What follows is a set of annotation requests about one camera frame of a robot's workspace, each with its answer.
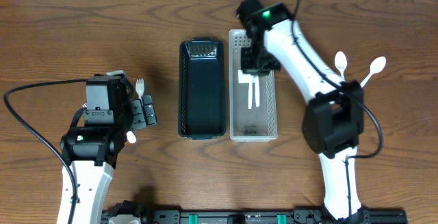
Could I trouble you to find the white plastic fork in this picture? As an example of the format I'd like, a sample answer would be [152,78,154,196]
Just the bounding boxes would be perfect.
[136,78,145,99]

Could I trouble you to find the right black cable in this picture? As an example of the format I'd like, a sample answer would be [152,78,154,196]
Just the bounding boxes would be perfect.
[255,0,384,224]

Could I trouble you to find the clear plastic basket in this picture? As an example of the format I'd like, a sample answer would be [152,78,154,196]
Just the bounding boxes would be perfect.
[229,29,278,142]

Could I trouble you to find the dark green plastic basket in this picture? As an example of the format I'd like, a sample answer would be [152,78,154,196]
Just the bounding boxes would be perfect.
[178,37,226,140]

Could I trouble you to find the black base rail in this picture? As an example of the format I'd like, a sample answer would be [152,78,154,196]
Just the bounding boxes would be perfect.
[100,201,409,224]

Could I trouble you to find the left black cable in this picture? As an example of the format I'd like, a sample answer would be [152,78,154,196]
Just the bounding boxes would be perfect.
[3,79,89,224]

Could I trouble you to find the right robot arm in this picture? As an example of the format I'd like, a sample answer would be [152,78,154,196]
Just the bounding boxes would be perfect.
[236,0,363,222]

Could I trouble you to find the white plastic spoon group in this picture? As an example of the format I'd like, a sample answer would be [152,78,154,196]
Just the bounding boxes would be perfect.
[126,131,137,144]

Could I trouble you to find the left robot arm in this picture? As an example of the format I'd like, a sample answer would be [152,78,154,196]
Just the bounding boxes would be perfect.
[57,70,157,223]

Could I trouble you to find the black cable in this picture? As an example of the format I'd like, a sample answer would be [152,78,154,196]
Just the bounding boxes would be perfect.
[3,79,89,224]
[255,0,384,224]

